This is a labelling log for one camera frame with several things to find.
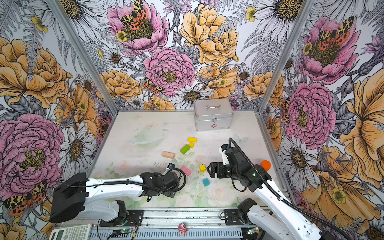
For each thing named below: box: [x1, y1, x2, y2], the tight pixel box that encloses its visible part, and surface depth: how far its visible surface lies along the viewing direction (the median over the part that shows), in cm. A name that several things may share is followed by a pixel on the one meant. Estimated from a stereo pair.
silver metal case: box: [193, 98, 234, 132], surface depth 105 cm
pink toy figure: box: [178, 223, 189, 236], surface depth 69 cm
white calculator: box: [49, 224, 92, 240], surface depth 70 cm
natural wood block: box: [161, 151, 175, 159], surface depth 99 cm
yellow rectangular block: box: [187, 137, 198, 143], surface depth 107 cm
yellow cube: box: [199, 164, 207, 173], surface depth 91 cm
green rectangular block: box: [180, 144, 191, 155], surface depth 101 cm
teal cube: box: [202, 178, 210, 187], surface depth 87 cm
